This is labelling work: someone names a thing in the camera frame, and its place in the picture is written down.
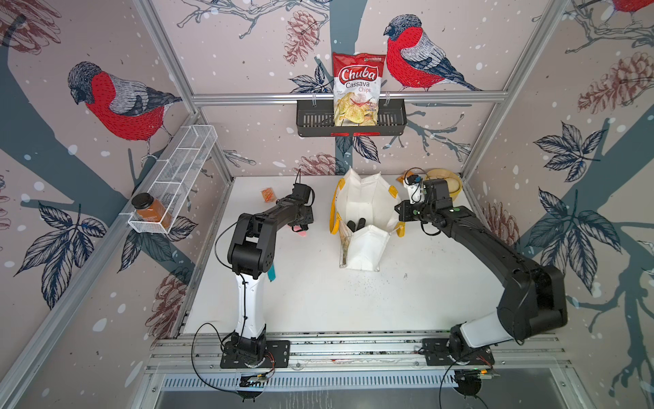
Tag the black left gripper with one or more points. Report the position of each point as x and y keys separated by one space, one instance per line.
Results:
x=310 y=216

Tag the white tote pouch yellow handles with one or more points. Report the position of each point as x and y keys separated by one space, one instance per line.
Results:
x=362 y=214

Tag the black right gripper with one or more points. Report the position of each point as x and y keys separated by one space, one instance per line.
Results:
x=403 y=210

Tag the aluminium rail frame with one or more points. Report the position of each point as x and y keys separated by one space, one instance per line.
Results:
x=346 y=361

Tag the white wire wall shelf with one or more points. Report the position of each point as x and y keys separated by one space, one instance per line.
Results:
x=176 y=178

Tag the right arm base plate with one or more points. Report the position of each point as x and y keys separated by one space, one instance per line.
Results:
x=442 y=352

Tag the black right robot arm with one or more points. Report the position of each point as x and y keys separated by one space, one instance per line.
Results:
x=533 y=298

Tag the orange snack packet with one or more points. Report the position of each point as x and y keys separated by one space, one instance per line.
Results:
x=269 y=195

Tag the Chuba cassava chips bag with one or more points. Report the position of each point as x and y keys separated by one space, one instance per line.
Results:
x=357 y=88

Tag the black wire wall basket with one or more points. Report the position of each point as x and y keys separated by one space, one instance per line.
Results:
x=316 y=119

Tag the yellow bamboo steamer basket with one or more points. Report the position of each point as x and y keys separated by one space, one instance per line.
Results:
x=454 y=183

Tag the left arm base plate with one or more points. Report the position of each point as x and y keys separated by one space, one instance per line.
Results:
x=255 y=354

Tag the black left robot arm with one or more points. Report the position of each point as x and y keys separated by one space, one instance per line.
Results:
x=251 y=256

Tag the orange sauce jar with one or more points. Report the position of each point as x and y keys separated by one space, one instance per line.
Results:
x=151 y=210

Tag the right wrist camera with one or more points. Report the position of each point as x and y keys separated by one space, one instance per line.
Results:
x=414 y=187

